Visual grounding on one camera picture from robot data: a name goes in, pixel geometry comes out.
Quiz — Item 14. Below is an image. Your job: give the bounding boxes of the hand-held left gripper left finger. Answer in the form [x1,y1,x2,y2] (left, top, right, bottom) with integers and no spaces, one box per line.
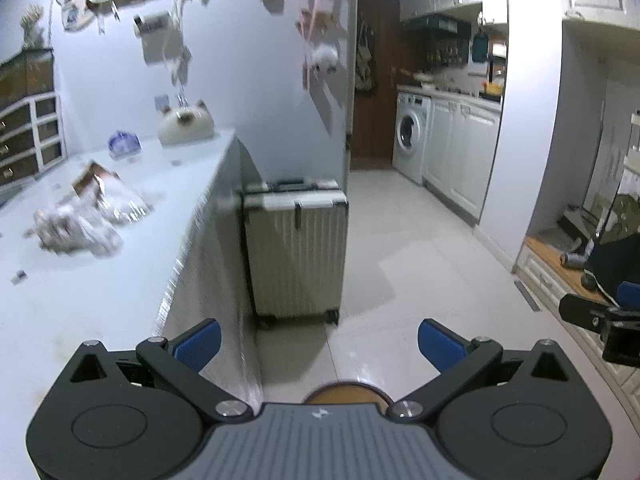
[67,318,256,420]

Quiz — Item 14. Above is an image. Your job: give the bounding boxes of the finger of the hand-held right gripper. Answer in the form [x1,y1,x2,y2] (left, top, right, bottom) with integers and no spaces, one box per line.
[616,281,640,309]
[559,294,618,333]

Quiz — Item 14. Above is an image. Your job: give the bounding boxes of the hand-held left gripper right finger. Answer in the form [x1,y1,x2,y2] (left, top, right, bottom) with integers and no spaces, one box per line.
[386,318,573,420]

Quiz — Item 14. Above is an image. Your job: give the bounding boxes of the yellow bin with brown rim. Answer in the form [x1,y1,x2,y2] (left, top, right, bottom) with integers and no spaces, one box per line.
[302,382,391,406]

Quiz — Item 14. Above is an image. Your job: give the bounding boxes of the clear plastic bag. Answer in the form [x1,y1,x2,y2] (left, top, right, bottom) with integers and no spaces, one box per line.
[97,180,153,226]

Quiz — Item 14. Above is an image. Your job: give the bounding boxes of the white paper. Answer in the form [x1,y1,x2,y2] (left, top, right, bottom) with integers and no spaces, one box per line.
[32,200,123,258]

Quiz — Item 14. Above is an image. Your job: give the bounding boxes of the brown snack wrapper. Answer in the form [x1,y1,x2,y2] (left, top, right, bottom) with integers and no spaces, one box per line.
[72,160,121,202]

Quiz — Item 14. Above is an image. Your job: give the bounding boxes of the dark bag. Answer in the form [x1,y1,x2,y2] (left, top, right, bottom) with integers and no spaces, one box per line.
[582,235,640,306]

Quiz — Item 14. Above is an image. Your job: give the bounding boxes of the white bench drawer cabinet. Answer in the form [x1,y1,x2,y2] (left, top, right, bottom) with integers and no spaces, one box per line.
[515,235,640,401]

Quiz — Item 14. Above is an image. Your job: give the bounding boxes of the grey metal floor strip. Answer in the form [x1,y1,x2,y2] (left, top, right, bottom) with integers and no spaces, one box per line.
[515,282,541,312]

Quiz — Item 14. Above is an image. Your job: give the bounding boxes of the white covered table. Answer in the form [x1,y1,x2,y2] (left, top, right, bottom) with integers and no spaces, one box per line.
[0,127,263,461]

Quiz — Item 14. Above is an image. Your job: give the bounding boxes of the cream ribbed suitcase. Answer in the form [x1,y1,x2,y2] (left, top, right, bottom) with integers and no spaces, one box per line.
[242,178,349,331]

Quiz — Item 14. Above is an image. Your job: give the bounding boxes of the white kitchen base cabinets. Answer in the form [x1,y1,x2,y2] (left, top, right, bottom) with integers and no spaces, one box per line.
[422,95,502,223]

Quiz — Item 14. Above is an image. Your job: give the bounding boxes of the white washing machine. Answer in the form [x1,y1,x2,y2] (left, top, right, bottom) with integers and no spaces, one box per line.
[392,91,432,185]

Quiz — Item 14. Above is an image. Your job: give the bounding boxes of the blue tissue pack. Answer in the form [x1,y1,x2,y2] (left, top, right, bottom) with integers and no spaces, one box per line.
[108,130,142,157]

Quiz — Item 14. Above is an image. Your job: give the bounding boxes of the cream cat-shaped ornament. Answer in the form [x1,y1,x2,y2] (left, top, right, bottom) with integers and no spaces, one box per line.
[157,100,216,147]

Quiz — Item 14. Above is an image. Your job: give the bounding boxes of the brown wooden door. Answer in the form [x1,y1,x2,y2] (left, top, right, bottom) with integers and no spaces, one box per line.
[350,0,401,171]

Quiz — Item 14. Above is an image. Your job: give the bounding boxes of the white drawer unit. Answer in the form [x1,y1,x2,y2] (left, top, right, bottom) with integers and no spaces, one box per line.
[0,92,66,196]

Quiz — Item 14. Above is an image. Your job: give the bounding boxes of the white plush sheep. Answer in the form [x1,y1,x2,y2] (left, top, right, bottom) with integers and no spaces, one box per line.
[307,45,341,73]

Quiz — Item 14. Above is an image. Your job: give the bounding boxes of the glass fish tank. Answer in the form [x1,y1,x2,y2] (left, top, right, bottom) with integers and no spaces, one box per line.
[0,49,55,111]

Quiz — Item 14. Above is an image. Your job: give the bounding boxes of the wall paper roll holder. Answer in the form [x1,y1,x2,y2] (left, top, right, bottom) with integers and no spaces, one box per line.
[134,10,173,38]

